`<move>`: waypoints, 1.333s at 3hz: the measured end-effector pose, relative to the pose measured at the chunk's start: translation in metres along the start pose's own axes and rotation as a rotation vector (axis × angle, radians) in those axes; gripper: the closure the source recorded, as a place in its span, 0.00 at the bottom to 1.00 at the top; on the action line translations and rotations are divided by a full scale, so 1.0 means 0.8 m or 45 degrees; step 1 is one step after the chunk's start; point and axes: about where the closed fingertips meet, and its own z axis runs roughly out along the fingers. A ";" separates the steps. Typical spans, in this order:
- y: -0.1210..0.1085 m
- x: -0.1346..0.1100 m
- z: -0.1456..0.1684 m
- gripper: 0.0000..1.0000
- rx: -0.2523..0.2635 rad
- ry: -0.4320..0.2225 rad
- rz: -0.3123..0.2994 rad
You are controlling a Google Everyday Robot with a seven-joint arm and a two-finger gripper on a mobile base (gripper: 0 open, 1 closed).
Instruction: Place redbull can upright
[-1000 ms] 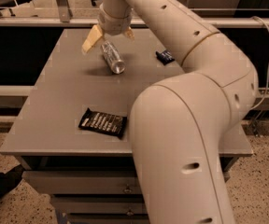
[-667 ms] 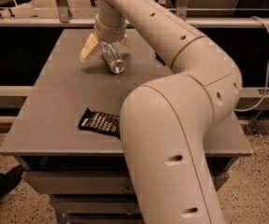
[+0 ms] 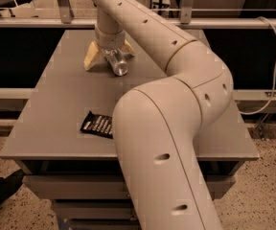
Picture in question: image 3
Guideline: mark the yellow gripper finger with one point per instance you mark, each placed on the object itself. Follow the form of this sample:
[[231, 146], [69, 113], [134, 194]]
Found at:
[[127, 48], [94, 56]]

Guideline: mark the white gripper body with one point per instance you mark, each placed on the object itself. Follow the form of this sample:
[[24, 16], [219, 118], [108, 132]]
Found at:
[[110, 40]]

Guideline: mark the silver redbull can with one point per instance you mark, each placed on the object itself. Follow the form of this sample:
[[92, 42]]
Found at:
[[117, 62]]

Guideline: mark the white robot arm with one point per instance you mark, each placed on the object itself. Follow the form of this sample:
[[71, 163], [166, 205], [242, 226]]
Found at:
[[155, 124]]

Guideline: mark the black snack bar wrapper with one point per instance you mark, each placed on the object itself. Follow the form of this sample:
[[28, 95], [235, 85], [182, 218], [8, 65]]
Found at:
[[97, 124]]

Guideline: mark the grey drawer cabinet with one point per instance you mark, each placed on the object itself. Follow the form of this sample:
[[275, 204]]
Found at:
[[81, 172]]

